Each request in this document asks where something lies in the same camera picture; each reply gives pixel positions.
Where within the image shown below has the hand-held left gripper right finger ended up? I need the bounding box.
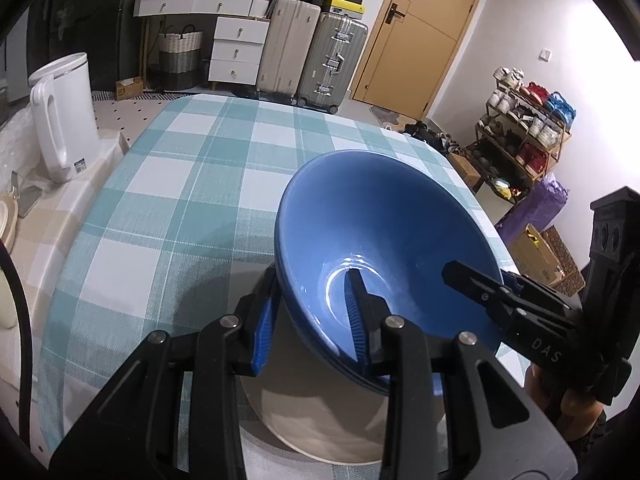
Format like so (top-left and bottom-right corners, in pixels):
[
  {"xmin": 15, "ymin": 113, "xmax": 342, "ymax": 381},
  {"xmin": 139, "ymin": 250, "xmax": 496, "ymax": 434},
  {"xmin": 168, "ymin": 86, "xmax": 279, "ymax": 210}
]
[{"xmin": 346, "ymin": 269, "xmax": 576, "ymax": 480}]

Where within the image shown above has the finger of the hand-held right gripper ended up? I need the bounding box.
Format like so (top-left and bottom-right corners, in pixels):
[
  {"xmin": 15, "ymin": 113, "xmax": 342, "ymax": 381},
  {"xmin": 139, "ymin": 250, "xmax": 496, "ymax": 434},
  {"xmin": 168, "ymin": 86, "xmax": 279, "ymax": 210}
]
[
  {"xmin": 502, "ymin": 271, "xmax": 585, "ymax": 312},
  {"xmin": 442, "ymin": 260, "xmax": 573, "ymax": 333}
]

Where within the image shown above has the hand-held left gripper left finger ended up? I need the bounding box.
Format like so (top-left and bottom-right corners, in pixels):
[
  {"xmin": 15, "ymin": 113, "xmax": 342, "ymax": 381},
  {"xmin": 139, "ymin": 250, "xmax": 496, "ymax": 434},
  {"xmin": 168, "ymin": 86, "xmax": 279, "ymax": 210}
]
[{"xmin": 47, "ymin": 265, "xmax": 282, "ymax": 480}]

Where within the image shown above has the cream plate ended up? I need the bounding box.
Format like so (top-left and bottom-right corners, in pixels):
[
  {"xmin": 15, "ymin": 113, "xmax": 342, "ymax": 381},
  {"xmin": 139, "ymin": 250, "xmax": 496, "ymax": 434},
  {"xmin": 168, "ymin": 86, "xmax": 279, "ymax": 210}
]
[{"xmin": 239, "ymin": 310, "xmax": 448, "ymax": 465}]

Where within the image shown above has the person's right hand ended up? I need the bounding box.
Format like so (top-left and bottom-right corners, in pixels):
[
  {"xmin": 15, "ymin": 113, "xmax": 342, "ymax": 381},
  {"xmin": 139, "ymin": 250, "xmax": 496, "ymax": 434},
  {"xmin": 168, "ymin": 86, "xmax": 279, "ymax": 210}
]
[{"xmin": 524, "ymin": 362, "xmax": 608, "ymax": 443}]

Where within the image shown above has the yellow cardboard box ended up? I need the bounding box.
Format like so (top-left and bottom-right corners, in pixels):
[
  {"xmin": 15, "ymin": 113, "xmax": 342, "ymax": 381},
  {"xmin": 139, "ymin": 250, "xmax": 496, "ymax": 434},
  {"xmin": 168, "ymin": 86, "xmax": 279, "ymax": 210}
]
[{"xmin": 510, "ymin": 225, "xmax": 561, "ymax": 286}]

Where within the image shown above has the patterned cardboard box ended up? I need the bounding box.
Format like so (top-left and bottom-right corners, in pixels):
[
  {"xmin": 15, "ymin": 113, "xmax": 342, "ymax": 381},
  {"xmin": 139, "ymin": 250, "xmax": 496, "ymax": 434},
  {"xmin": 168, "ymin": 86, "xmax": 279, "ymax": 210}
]
[{"xmin": 542, "ymin": 225, "xmax": 586, "ymax": 296}]

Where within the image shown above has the purple bag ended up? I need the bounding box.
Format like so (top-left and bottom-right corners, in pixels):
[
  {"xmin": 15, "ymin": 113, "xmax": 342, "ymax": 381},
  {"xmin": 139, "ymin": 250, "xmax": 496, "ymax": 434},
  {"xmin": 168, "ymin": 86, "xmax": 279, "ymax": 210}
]
[{"xmin": 497, "ymin": 172, "xmax": 571, "ymax": 251}]

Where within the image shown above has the brown cardboard box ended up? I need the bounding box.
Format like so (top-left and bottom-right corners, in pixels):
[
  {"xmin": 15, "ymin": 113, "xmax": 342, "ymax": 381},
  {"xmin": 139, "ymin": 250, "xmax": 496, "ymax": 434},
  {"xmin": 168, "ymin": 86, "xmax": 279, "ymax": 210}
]
[{"xmin": 447, "ymin": 152, "xmax": 483, "ymax": 193}]

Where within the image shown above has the wooden shoe rack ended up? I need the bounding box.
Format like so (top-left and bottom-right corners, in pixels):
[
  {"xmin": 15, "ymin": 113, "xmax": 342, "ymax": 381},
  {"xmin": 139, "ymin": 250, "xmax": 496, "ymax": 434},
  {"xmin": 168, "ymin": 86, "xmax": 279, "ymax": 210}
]
[{"xmin": 472, "ymin": 77, "xmax": 573, "ymax": 197}]

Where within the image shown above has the shoe rack with shoes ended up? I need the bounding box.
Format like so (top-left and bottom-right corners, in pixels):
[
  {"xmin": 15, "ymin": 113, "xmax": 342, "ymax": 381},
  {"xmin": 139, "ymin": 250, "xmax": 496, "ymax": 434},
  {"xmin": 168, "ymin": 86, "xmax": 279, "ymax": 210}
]
[{"xmin": 475, "ymin": 66, "xmax": 577, "ymax": 181}]

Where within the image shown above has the pair of dark shoes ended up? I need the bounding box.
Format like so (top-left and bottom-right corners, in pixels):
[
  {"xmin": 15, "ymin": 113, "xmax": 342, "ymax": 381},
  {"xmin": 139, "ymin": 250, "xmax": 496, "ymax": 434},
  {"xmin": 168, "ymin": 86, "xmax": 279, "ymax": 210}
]
[{"xmin": 400, "ymin": 120, "xmax": 451, "ymax": 153}]

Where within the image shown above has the beige checked cloth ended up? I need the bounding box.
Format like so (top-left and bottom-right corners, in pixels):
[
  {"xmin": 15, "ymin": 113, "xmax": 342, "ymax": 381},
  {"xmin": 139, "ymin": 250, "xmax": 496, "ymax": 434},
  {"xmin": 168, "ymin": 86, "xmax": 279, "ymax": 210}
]
[{"xmin": 0, "ymin": 130, "xmax": 133, "ymax": 411}]

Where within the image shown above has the wooden door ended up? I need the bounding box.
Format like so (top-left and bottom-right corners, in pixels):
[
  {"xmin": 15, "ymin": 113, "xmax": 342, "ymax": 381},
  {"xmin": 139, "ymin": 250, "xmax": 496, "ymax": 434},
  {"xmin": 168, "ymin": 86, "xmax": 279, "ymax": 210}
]
[{"xmin": 350, "ymin": 0, "xmax": 493, "ymax": 120}]

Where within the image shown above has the cream cup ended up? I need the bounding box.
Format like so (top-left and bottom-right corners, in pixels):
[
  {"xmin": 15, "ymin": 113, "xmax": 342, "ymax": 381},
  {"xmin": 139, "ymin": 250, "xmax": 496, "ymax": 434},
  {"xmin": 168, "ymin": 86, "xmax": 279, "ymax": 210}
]
[{"xmin": 0, "ymin": 260, "xmax": 26, "ymax": 331}]

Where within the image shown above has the silver suitcase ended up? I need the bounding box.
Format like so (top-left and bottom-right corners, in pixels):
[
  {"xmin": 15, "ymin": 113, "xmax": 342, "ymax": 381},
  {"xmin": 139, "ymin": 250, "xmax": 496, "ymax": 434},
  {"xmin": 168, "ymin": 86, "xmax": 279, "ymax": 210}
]
[{"xmin": 295, "ymin": 10, "xmax": 369, "ymax": 113}]

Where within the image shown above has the metal phone stand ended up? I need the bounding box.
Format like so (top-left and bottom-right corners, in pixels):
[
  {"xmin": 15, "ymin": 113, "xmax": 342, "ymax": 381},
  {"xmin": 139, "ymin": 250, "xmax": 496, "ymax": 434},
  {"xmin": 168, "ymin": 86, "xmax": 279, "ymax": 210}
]
[{"xmin": 10, "ymin": 170, "xmax": 41, "ymax": 218}]

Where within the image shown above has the small cardboard box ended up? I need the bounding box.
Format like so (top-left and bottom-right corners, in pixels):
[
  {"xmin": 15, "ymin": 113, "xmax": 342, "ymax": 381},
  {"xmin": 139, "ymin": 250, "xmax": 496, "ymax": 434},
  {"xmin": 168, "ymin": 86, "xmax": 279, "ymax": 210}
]
[{"xmin": 116, "ymin": 76, "xmax": 145, "ymax": 100}]

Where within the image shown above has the cream lidded bowl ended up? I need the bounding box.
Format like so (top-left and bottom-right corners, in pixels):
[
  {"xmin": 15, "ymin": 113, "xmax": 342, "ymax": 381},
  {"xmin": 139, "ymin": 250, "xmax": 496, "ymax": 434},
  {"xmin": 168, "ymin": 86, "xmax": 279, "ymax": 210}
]
[{"xmin": 0, "ymin": 195, "xmax": 19, "ymax": 256}]

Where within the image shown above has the beige suitcase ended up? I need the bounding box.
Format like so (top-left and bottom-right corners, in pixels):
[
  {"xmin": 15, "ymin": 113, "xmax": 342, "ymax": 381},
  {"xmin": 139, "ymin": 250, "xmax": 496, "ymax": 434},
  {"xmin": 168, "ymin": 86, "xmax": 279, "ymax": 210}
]
[{"xmin": 257, "ymin": 0, "xmax": 322, "ymax": 101}]

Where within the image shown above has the woven laundry basket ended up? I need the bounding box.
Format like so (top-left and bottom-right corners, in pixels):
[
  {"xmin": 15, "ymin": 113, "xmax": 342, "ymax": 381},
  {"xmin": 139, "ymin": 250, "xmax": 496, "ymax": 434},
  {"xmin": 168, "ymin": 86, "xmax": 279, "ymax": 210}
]
[{"xmin": 159, "ymin": 30, "xmax": 204, "ymax": 90}]

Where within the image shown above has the white electric kettle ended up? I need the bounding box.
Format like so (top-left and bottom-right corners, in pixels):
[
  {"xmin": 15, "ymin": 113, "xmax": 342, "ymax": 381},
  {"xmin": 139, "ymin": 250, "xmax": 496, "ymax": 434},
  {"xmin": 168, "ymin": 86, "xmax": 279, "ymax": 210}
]
[{"xmin": 28, "ymin": 52, "xmax": 101, "ymax": 183}]

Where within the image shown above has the white dressing table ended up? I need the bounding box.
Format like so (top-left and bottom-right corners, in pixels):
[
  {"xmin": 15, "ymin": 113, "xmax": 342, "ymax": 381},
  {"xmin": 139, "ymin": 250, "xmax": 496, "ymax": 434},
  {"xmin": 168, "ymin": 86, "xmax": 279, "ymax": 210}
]
[{"xmin": 134, "ymin": 0, "xmax": 273, "ymax": 92}]

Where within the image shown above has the white bubble wrap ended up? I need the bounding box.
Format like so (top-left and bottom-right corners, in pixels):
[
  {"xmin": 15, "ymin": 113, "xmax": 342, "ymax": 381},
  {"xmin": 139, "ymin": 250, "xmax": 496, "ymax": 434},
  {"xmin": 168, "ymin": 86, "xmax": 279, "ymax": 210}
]
[{"xmin": 0, "ymin": 105, "xmax": 41, "ymax": 181}]

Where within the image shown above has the yellow and black shoe box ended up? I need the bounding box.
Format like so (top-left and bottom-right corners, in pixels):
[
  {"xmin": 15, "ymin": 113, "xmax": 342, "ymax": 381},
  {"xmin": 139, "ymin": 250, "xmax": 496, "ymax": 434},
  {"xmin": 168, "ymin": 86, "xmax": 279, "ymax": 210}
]
[{"xmin": 322, "ymin": 0, "xmax": 366, "ymax": 16}]

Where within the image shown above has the dark grey refrigerator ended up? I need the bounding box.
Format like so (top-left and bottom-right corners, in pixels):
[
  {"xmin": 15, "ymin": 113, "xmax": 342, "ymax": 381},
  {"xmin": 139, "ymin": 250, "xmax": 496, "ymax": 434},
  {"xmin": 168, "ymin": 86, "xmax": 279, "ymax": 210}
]
[{"xmin": 27, "ymin": 0, "xmax": 146, "ymax": 96}]

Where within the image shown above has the black cable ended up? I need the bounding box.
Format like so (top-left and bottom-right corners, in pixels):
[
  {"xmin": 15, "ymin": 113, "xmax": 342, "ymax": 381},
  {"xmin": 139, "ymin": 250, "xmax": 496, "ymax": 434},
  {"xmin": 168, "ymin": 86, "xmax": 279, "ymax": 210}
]
[{"xmin": 0, "ymin": 240, "xmax": 35, "ymax": 438}]

